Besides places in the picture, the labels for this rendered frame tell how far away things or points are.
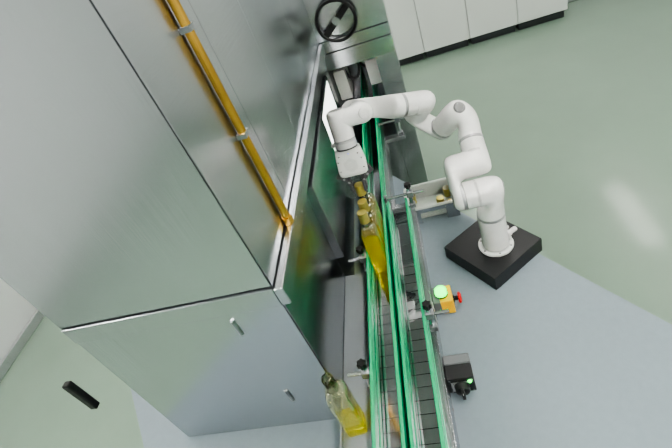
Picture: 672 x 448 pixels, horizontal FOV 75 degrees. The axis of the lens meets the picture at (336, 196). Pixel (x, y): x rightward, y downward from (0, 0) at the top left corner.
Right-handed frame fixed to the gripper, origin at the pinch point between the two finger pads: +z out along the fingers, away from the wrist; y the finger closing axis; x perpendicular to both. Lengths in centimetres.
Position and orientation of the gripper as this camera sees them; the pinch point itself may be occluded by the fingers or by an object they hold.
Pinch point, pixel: (359, 186)
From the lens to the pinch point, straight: 155.7
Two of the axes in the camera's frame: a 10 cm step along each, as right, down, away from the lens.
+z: 3.0, 8.9, 3.6
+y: 9.5, -2.3, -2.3
